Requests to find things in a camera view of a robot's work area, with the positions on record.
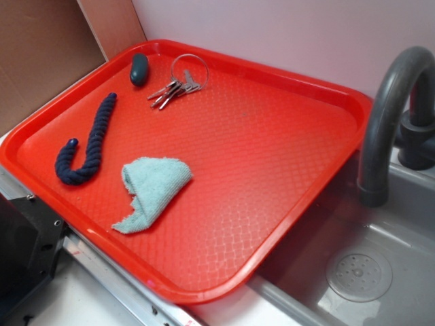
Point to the light blue folded cloth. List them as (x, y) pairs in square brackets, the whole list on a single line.
[(152, 183)]

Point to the brown cardboard panel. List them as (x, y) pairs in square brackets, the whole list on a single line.
[(46, 46)]

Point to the silver metal rail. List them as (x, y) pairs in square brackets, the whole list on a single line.
[(90, 289)]

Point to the grey plastic sink basin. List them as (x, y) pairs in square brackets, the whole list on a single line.
[(346, 264)]

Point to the grey curved faucet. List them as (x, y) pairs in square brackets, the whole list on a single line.
[(402, 116)]

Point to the navy blue rope toy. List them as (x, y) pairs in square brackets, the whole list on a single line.
[(93, 155)]

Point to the dark green plastic pickle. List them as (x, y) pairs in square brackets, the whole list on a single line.
[(139, 69)]

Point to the red plastic tray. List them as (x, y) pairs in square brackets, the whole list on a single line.
[(261, 144)]

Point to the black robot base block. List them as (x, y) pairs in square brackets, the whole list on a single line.
[(31, 236)]

